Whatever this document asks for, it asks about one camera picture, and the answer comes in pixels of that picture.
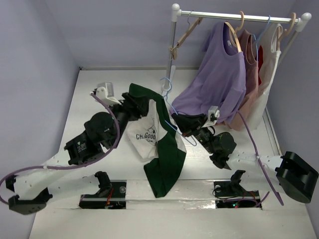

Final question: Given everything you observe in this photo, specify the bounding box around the light blue wire hanger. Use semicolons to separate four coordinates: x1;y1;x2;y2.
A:
160;77;197;146

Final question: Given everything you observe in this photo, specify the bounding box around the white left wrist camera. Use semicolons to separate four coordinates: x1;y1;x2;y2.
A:
92;82;121;107

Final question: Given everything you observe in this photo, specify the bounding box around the purple t shirt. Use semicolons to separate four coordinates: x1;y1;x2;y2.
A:
172;22;246;123

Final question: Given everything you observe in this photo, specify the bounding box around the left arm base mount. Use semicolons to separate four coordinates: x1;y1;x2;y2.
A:
79;171;127;209

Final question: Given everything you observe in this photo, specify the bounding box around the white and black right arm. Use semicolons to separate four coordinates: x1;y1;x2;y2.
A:
172;113;319;204

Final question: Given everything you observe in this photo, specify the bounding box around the wooden hanger under white top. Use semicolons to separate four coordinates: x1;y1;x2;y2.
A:
275;12;297;52

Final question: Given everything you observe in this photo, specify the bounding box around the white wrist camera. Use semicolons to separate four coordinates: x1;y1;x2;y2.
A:
207;106;220;126
92;82;121;107

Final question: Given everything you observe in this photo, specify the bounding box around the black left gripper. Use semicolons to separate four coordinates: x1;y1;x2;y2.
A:
107;93;151;148

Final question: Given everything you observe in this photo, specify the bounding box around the pink t shirt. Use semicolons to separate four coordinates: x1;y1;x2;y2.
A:
216;25;258;130

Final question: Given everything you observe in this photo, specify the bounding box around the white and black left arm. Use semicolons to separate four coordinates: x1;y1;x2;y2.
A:
0;92;149;215

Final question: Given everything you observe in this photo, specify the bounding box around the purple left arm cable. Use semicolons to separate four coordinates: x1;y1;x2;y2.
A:
0;93;122;206

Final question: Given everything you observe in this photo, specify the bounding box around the wooden hanger under purple shirt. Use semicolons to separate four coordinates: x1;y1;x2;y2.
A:
224;11;245;53

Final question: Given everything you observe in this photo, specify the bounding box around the empty wooden clip hanger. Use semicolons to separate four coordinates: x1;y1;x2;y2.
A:
168;11;203;61

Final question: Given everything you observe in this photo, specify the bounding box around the white and green t shirt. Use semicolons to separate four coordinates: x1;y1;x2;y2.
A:
126;83;186;198

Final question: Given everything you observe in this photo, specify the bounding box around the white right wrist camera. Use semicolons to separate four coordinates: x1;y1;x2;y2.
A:
207;106;220;126

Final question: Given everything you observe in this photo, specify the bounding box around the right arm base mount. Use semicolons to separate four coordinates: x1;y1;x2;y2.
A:
212;170;262;209

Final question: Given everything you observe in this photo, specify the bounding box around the white metal clothes rack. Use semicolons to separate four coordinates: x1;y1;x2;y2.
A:
160;3;312;97

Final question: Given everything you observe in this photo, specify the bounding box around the blue hanger under pink shirt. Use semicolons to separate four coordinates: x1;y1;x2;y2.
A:
253;15;271;61

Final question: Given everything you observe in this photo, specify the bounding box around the white tank top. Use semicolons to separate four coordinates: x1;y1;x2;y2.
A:
246;23;283;129

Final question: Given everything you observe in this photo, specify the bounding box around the red garment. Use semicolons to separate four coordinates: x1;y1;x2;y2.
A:
258;46;264;85

